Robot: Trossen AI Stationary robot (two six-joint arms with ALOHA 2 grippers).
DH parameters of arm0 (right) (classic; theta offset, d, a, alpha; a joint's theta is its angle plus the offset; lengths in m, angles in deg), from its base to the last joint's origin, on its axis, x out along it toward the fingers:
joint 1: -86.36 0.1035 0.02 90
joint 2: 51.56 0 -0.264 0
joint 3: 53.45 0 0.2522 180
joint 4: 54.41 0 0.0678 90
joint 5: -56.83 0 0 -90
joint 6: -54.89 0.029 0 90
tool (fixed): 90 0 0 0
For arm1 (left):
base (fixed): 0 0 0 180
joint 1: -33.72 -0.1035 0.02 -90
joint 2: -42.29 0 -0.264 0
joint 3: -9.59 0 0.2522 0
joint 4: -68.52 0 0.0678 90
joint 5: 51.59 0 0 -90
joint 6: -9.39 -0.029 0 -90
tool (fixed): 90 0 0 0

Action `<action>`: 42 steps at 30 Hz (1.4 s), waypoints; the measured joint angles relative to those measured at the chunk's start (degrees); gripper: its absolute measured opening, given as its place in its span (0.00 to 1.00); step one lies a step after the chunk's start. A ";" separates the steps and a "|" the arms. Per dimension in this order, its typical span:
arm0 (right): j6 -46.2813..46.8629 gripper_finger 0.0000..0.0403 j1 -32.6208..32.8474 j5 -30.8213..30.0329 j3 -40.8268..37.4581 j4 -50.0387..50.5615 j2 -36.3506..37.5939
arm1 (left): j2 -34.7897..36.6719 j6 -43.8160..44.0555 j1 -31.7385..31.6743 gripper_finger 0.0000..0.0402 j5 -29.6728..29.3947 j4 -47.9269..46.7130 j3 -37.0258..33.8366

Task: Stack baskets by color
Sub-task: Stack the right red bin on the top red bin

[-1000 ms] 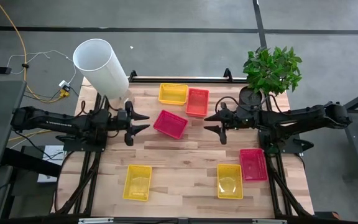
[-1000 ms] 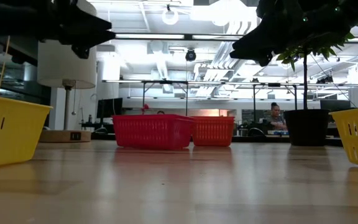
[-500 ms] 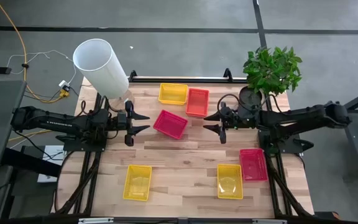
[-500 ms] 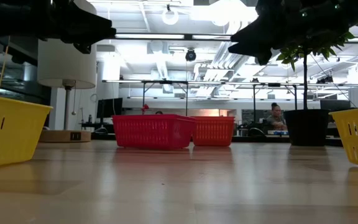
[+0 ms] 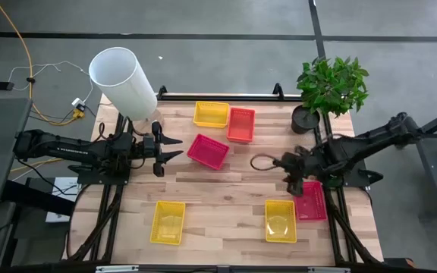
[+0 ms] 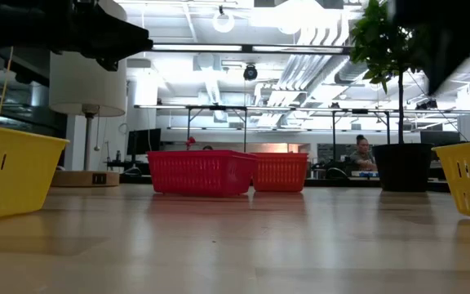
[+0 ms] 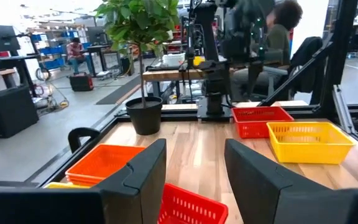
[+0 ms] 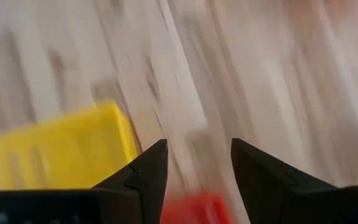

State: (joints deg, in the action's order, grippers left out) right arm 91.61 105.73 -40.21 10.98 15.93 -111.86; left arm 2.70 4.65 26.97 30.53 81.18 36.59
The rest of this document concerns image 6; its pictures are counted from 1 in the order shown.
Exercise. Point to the black round ceiling camera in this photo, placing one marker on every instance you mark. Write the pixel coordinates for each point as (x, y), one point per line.
(250, 73)

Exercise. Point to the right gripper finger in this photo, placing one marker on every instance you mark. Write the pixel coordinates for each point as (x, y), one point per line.
(441, 67)

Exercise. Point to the black overhead light bar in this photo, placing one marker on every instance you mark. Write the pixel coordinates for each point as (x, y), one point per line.
(247, 48)

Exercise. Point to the person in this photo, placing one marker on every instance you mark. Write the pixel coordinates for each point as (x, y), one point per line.
(207, 148)
(363, 157)

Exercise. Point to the small dark bottle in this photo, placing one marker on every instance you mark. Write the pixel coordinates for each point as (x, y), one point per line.
(118, 156)

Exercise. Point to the blue box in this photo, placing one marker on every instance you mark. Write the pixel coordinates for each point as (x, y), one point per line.
(364, 173)

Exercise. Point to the black computer monitor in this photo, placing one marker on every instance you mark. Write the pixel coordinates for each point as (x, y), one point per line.
(143, 142)
(439, 137)

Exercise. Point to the potted green plant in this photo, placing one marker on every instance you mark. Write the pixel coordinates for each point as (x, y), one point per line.
(402, 167)

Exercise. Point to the red plastic basket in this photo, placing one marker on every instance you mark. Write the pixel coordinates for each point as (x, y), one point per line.
(198, 177)
(194, 153)

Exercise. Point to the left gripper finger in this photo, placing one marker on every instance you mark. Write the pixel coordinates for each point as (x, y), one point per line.
(116, 36)

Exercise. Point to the black metal workstation frame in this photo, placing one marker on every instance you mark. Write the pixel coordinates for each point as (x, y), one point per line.
(359, 111)
(216, 108)

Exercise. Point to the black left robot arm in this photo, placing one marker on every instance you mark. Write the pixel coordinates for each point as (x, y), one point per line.
(6, 24)

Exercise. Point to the white shade table lamp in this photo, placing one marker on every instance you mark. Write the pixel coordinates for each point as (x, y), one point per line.
(88, 90)

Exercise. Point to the black office desk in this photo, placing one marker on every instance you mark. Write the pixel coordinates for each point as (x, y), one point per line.
(137, 167)

